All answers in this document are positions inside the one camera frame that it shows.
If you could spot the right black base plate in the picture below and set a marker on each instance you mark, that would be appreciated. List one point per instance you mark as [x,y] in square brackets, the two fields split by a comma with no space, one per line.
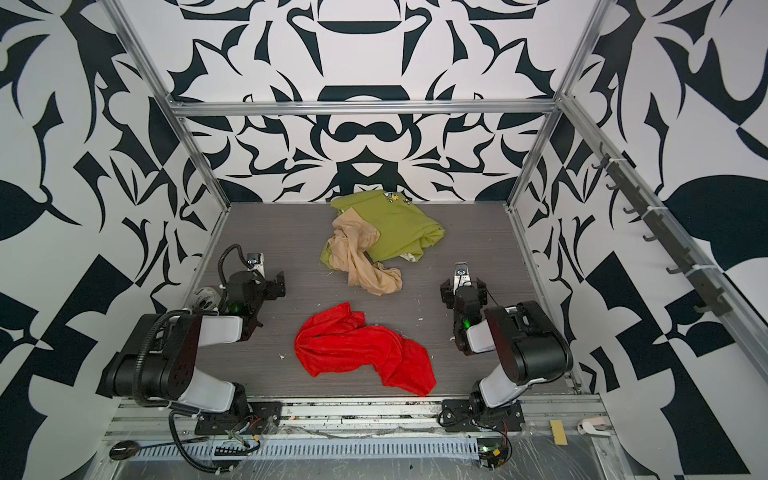
[459,415]

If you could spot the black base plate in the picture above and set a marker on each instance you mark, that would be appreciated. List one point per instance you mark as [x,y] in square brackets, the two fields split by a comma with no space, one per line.
[459,415]
[259,417]

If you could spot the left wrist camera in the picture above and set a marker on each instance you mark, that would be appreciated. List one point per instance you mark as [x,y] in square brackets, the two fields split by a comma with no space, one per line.
[255,264]

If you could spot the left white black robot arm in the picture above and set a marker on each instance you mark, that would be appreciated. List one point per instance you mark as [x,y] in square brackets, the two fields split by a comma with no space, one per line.
[156,367]

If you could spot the red cloth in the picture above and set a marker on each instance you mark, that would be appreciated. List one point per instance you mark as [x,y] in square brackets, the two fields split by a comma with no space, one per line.
[339,340]

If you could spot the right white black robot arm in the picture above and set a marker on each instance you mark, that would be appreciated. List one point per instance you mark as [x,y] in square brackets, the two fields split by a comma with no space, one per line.
[530,349]

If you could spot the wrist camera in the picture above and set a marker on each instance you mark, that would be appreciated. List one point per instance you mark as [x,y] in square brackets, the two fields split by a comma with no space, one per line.
[462,275]
[255,264]

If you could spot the green cloth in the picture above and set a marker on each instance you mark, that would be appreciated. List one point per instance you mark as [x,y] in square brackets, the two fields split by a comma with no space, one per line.
[404,230]

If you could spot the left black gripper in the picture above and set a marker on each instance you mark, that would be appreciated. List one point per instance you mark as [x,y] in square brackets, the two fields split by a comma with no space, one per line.
[271,287]

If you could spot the black round disc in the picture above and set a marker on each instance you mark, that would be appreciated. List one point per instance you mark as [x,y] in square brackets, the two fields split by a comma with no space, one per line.
[124,449]

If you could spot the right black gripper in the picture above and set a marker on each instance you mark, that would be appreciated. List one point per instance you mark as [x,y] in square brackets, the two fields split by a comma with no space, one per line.
[448,295]

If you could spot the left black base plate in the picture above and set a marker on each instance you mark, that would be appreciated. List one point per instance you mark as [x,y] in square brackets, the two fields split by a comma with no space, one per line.
[259,417]

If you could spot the yellow tape piece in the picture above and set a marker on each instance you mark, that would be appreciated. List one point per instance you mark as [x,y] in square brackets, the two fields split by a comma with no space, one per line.
[558,433]

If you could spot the white tape piece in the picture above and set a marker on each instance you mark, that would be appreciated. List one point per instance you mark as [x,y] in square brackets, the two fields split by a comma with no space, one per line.
[594,426]

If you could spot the beige cloth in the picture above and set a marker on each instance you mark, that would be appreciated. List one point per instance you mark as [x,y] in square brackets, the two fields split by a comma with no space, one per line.
[346,250]

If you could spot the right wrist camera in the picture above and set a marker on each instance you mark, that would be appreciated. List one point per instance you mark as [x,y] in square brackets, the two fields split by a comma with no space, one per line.
[462,275]

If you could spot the small black electronics board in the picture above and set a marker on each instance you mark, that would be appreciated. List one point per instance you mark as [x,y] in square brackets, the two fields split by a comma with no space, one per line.
[493,454]

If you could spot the white slotted cable duct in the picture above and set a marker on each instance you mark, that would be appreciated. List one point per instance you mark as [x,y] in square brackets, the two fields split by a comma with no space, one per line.
[347,448]

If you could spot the grey wall hook rack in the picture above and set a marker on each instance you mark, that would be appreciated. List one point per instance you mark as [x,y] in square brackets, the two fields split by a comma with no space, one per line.
[666,230]

